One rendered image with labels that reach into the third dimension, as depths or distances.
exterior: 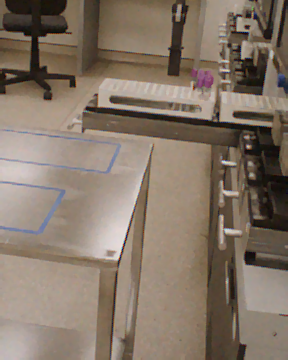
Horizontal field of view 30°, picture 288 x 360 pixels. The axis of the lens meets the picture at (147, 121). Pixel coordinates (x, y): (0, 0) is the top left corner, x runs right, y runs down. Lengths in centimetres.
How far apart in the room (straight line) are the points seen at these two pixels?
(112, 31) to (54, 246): 427
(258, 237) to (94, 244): 29
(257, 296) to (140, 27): 420
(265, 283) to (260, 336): 8
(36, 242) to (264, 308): 36
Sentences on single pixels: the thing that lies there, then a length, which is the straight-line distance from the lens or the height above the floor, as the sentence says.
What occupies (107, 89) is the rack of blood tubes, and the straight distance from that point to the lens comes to 137.
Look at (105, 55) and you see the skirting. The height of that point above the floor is 4.
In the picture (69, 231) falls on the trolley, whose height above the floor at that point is 82.
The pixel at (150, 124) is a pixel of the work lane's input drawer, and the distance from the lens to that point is 136.
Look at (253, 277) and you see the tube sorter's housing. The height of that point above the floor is 73.
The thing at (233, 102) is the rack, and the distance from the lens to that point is 137.
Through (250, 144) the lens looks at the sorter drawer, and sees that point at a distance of 125.
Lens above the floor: 128
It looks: 21 degrees down
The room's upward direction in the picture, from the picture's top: 5 degrees clockwise
